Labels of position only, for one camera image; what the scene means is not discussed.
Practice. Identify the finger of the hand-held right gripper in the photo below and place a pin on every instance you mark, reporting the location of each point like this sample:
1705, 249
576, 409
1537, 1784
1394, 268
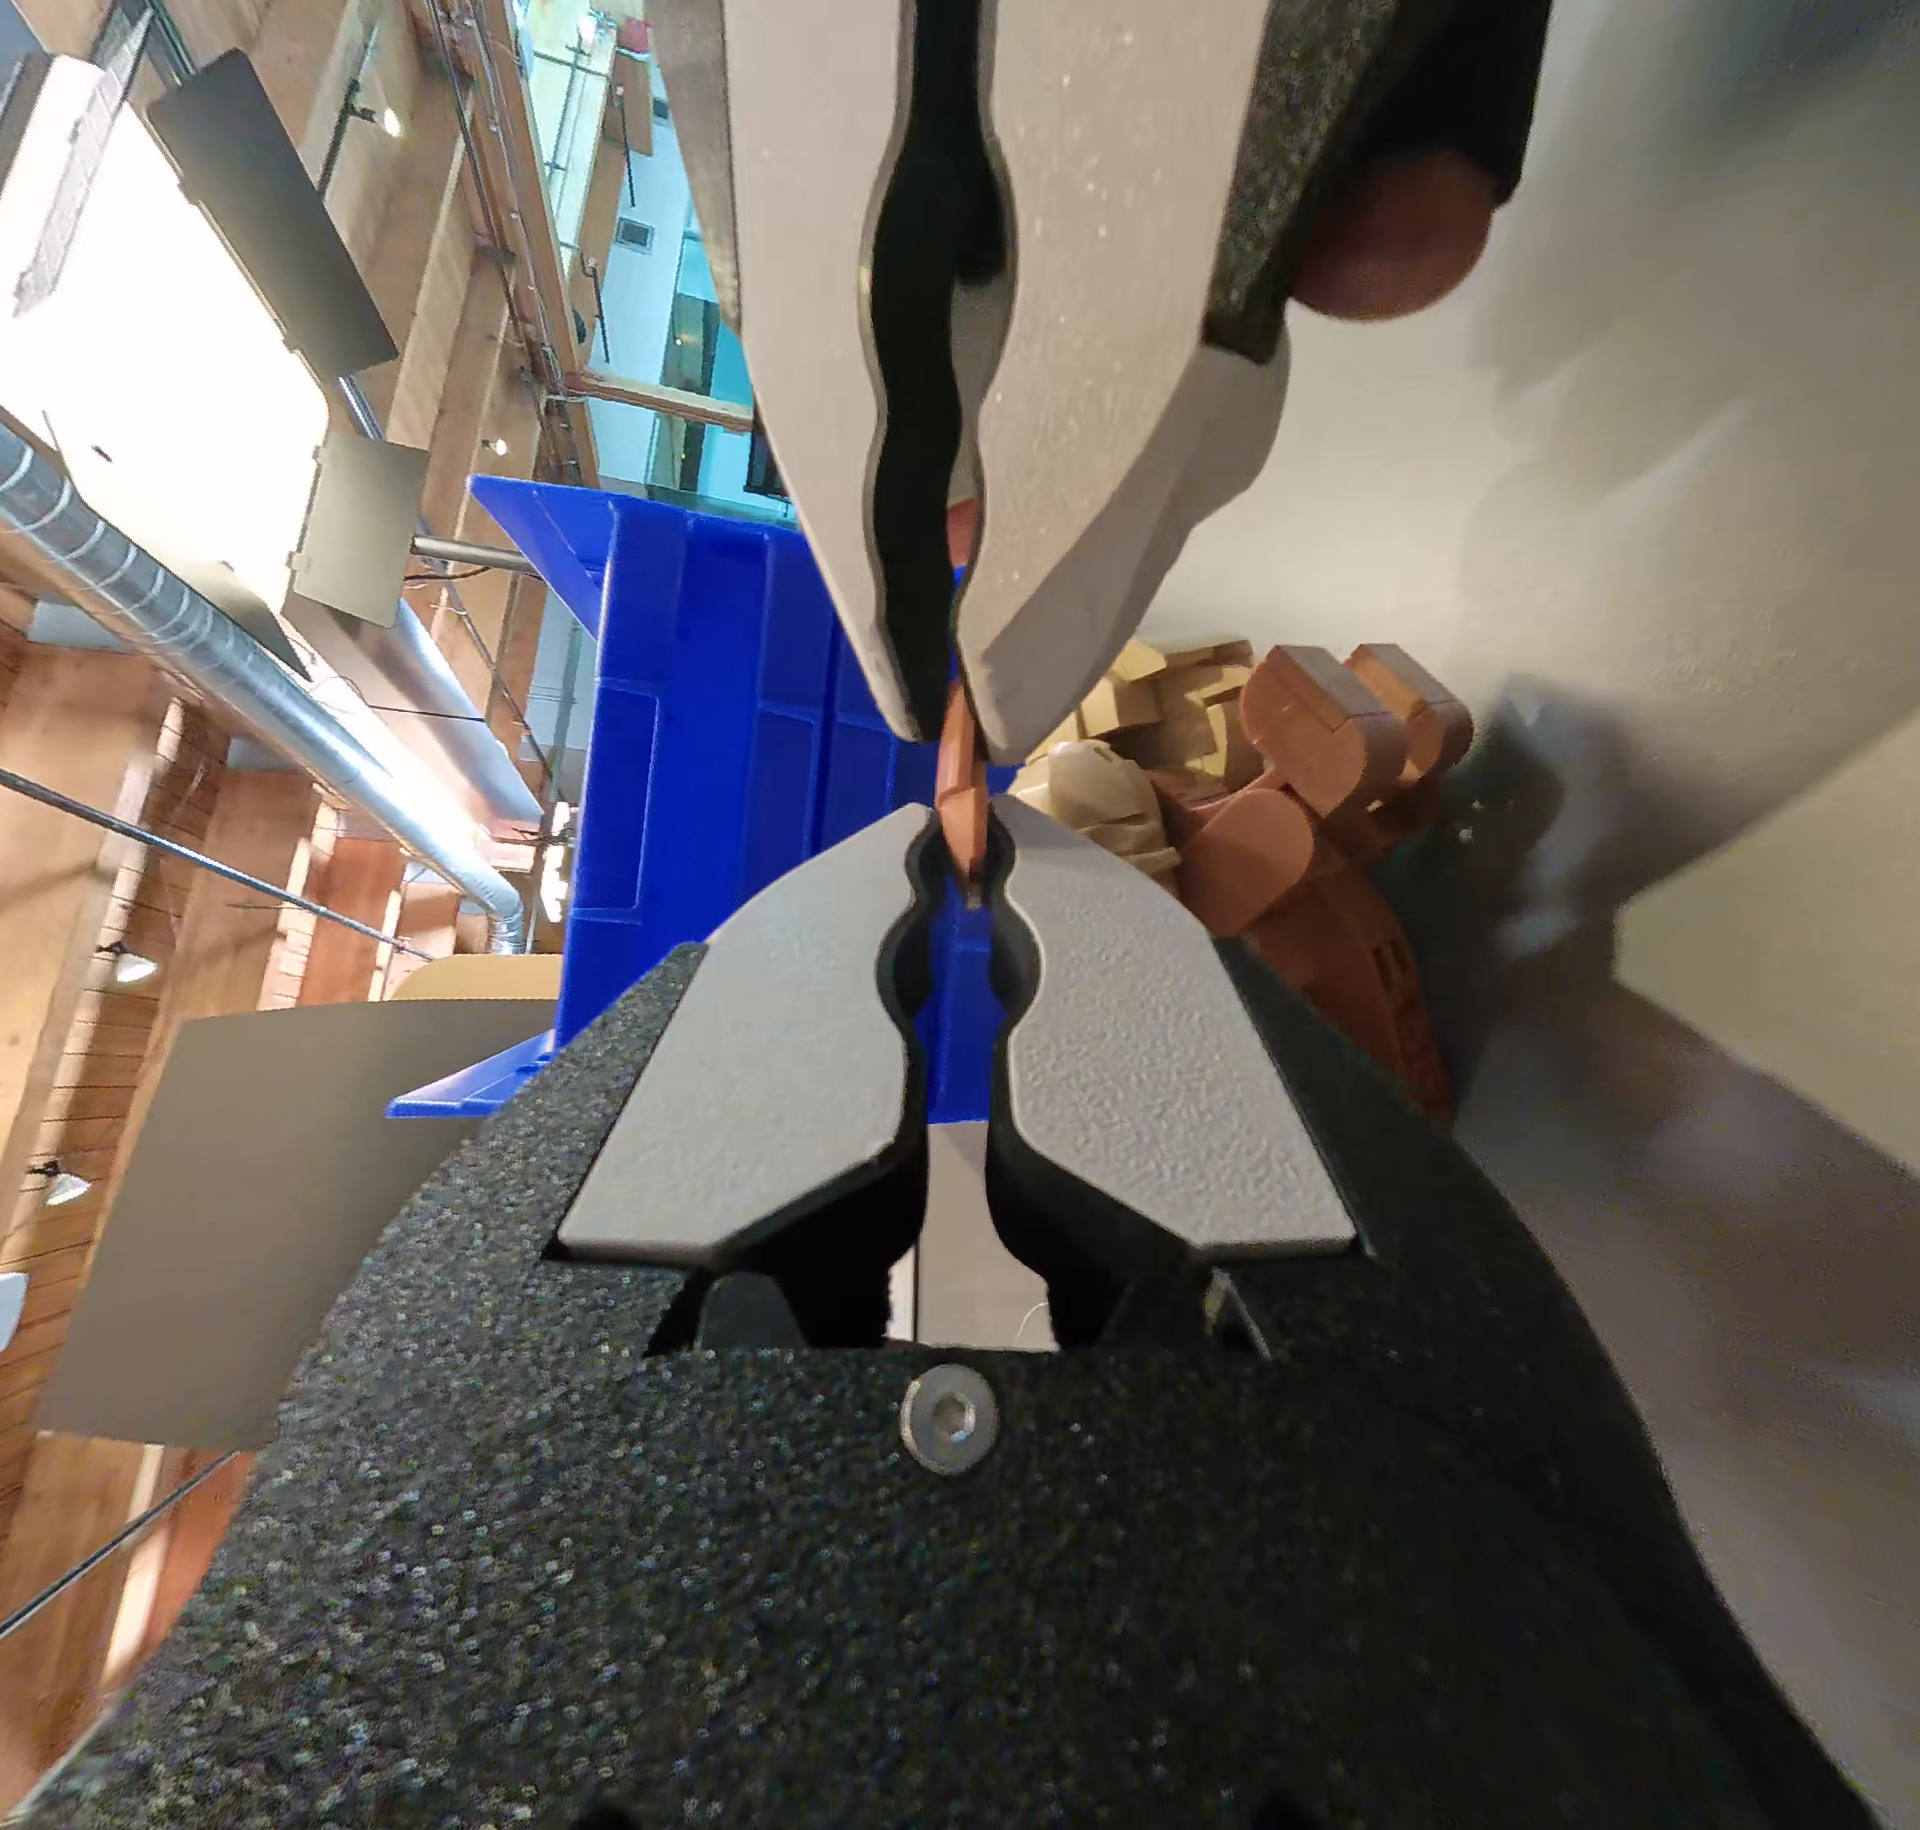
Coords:
795, 210
1110, 210

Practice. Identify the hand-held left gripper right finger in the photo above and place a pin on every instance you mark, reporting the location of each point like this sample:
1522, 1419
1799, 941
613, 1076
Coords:
1170, 1081

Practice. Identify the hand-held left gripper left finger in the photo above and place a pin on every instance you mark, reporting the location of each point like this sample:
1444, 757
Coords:
750, 1081

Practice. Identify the stack of blue plastic bins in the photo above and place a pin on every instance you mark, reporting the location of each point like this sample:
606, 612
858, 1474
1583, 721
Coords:
705, 751

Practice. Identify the thin brown brick plate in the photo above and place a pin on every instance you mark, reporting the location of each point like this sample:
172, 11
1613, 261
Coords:
964, 811

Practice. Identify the brown brick assembly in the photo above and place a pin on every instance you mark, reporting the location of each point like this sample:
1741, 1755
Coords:
1305, 751

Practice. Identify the grey desk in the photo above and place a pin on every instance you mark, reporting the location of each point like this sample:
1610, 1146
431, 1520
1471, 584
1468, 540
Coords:
1651, 436

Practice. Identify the person's right hand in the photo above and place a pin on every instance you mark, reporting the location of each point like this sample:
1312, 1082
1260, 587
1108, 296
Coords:
1395, 241

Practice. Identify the white ceiling light panel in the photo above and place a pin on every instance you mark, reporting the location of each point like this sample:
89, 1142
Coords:
151, 360

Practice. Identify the silver ventilation duct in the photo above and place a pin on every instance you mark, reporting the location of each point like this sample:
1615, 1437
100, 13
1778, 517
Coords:
225, 631

